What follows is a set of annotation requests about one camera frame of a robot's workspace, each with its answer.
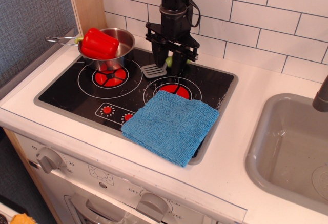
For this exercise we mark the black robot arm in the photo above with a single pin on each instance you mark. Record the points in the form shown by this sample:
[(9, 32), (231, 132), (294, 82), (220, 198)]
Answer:
[(178, 7)]

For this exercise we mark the grey right oven knob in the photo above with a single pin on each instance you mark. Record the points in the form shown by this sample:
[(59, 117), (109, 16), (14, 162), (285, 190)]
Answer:
[(153, 207)]

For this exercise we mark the grey left oven knob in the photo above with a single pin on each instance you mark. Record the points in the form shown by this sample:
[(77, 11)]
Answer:
[(48, 159)]

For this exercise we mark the grey oven door handle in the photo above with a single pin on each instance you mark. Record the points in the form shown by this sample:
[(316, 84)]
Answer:
[(96, 210)]

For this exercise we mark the red toy bell pepper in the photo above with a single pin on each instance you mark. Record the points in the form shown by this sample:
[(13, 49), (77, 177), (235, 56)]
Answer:
[(98, 45)]

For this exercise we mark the black toy stovetop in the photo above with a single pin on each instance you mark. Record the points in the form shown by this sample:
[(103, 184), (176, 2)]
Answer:
[(107, 99)]

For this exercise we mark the wooden side post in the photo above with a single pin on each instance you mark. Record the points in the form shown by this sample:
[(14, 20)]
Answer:
[(88, 14)]

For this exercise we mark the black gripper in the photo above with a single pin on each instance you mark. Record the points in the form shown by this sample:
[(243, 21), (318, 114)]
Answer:
[(173, 34)]

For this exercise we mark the grey plastic sink basin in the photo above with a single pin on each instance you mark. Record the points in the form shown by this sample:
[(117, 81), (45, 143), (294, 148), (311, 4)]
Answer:
[(288, 152)]

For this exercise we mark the grey faucet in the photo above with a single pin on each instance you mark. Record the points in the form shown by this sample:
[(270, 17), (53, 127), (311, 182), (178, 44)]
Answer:
[(320, 102)]

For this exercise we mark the grey spatula green handle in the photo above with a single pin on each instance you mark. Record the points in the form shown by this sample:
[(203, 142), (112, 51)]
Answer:
[(153, 71)]

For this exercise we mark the orange and black object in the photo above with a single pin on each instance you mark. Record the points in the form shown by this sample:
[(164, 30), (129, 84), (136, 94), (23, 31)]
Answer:
[(18, 219)]

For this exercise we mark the grey oven knob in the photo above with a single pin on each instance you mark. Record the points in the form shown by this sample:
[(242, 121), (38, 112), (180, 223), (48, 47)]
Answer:
[(153, 207), (48, 159)]

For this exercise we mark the small steel saucepan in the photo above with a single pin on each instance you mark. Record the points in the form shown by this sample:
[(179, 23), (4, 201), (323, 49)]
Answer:
[(123, 54)]

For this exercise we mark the folded blue cloth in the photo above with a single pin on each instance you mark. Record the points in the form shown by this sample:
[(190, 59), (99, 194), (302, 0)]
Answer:
[(171, 126)]

